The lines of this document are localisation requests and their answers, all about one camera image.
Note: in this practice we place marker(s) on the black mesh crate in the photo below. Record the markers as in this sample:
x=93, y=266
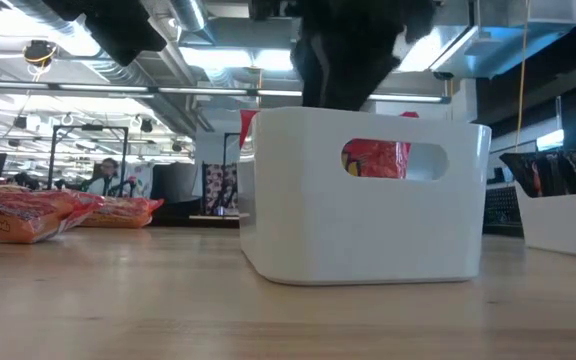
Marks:
x=503, y=210

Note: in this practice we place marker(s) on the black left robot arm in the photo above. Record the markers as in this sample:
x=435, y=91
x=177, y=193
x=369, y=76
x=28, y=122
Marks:
x=113, y=25

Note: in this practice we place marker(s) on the spiral round air duct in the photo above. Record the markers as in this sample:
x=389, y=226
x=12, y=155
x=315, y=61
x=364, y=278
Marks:
x=118, y=72

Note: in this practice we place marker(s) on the pink patterned panel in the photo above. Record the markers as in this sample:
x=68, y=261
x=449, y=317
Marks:
x=220, y=187

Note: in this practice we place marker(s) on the seated person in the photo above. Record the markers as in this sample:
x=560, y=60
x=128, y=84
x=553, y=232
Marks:
x=108, y=175

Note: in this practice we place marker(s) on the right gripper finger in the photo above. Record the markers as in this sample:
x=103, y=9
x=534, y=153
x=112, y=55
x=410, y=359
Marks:
x=353, y=85
x=313, y=80

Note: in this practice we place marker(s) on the orange spicy chicken noodle pack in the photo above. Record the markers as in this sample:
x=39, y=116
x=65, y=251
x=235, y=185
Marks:
x=18, y=215
x=373, y=160
x=123, y=212
x=85, y=205

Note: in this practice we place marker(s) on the silver ventilation duct box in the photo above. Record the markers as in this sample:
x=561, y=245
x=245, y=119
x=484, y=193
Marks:
x=498, y=50

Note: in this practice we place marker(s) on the white plastic bin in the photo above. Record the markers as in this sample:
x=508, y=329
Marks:
x=318, y=225
x=568, y=225

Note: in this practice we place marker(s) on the long ceiling light strip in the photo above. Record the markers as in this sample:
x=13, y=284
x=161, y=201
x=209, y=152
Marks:
x=193, y=91

